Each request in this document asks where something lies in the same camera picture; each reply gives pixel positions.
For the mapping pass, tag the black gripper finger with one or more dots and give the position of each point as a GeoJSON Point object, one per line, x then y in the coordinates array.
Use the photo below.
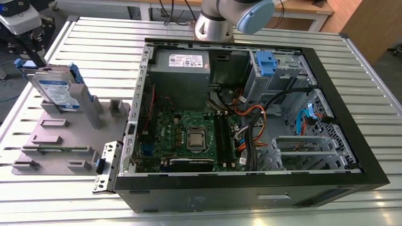
{"type": "Point", "coordinates": [31, 50]}

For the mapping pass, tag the hard disk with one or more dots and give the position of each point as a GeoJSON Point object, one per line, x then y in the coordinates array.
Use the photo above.
{"type": "Point", "coordinates": [56, 91]}

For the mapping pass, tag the grey metal disk bay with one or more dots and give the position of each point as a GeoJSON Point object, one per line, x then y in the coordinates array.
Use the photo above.
{"type": "Point", "coordinates": [305, 153]}

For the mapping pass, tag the green RAM stick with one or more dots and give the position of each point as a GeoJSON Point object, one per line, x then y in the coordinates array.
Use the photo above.
{"type": "Point", "coordinates": [63, 149]}

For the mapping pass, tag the grey plastic parts rack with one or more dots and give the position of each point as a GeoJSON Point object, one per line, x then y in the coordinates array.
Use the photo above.
{"type": "Point", "coordinates": [78, 146]}

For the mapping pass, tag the grey power supply unit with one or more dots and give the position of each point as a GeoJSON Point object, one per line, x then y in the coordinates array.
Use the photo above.
{"type": "Point", "coordinates": [179, 89]}

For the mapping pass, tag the green motherboard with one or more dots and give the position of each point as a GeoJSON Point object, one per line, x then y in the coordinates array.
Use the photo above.
{"type": "Point", "coordinates": [170, 131]}

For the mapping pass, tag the silver CPU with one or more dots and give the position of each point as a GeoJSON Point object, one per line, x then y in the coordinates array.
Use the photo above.
{"type": "Point", "coordinates": [197, 139]}

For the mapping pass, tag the metal CPU socket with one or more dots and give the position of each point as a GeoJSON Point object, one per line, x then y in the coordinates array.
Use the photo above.
{"type": "Point", "coordinates": [198, 149]}

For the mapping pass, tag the black graphics card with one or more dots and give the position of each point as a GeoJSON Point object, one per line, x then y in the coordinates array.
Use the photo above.
{"type": "Point", "coordinates": [191, 163]}

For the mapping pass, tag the black RAM slot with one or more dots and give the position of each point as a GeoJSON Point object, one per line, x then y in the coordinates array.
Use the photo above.
{"type": "Point", "coordinates": [219, 141]}
{"type": "Point", "coordinates": [230, 141]}

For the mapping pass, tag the grey metal drive cage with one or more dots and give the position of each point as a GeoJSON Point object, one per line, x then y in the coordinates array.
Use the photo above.
{"type": "Point", "coordinates": [261, 84]}

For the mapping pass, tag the black desktop PC case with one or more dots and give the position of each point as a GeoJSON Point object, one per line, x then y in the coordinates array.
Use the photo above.
{"type": "Point", "coordinates": [219, 195]}

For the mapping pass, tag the brown wooden cabinet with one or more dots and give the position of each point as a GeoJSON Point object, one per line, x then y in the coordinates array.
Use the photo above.
{"type": "Point", "coordinates": [370, 28]}

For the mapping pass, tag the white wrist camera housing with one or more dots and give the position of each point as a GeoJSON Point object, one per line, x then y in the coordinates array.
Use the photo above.
{"type": "Point", "coordinates": [22, 21]}

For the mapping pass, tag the grey card retention bracket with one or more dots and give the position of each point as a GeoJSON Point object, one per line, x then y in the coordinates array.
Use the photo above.
{"type": "Point", "coordinates": [110, 164]}

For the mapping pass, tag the wooden desk white frame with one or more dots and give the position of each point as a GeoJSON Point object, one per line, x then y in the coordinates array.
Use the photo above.
{"type": "Point", "coordinates": [308, 9]}

